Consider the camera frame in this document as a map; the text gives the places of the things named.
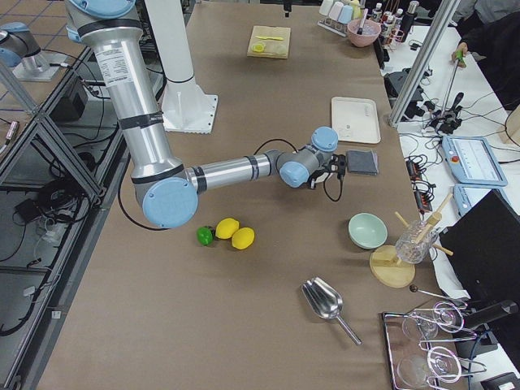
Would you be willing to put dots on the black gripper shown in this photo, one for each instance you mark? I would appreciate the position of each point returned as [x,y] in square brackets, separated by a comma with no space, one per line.
[316,177]

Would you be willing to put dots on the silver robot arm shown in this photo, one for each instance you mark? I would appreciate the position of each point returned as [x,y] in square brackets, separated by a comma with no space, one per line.
[17,43]
[166,189]

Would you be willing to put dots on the cream rabbit tray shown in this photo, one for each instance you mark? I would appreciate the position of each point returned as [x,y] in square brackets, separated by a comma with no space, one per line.
[355,120]

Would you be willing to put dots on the grey folded cloth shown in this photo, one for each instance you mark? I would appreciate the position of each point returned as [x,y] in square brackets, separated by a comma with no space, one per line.
[364,162]

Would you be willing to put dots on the purple cloth under grey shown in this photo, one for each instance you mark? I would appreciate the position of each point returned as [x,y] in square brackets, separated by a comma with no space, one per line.
[378,162]

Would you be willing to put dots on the mint green bowl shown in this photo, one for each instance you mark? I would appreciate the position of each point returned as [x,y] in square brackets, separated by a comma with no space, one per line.
[367,231]

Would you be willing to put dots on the clear glass cup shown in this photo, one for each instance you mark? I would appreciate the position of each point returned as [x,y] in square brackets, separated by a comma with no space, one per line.
[412,247]

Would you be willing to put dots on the wooden cup stand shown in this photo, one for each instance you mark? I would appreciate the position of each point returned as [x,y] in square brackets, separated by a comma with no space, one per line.
[391,271]

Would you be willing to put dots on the yellow lemon far from lime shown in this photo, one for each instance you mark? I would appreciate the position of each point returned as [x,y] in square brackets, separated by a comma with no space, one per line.
[243,238]

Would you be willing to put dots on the yellow lemon near lime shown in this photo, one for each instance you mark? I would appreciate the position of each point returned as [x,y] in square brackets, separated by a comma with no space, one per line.
[226,228]

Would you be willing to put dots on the blue teach pendant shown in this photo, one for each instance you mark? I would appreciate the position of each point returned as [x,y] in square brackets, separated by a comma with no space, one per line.
[472,161]
[468,195]

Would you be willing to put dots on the pink ice bowl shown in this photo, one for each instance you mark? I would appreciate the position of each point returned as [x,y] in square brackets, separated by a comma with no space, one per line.
[370,32]

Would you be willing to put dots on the metal ice scoop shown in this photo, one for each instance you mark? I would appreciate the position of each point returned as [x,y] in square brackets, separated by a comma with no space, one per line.
[327,303]

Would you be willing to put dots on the wooden cutting board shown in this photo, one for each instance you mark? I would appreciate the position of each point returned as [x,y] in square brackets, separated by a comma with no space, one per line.
[274,49]

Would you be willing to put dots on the cup holder with cups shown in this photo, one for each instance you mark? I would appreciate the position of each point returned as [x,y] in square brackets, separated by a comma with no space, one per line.
[337,14]

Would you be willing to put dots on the yellow plastic knife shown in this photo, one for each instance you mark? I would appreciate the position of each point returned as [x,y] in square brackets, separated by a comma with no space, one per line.
[269,38]

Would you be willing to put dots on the green lime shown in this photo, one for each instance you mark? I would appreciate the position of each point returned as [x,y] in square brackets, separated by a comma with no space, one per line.
[205,235]

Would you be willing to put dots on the black laptop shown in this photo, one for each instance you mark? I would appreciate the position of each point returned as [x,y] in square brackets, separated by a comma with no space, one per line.
[485,245]

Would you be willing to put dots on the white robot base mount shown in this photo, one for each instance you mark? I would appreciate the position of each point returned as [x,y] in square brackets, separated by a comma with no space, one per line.
[185,106]

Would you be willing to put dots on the aluminium frame post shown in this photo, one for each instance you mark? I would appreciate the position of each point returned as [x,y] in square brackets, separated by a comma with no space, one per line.
[429,44]

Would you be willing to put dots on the wire glass rack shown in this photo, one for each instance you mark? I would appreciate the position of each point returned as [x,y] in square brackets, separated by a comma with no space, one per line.
[421,347]

